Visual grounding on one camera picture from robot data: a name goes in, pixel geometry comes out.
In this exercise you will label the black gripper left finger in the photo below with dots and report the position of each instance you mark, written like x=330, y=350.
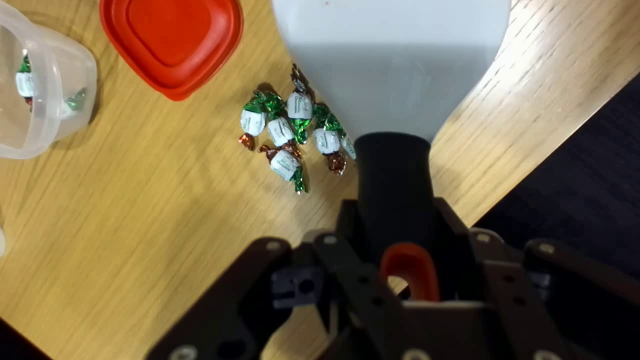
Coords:
x=267, y=301

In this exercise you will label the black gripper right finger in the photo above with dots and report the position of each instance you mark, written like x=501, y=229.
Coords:
x=533, y=301

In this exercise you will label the clear plastic container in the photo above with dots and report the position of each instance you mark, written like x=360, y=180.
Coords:
x=51, y=127

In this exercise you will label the red plastic lid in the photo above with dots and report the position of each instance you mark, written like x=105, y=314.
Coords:
x=172, y=40

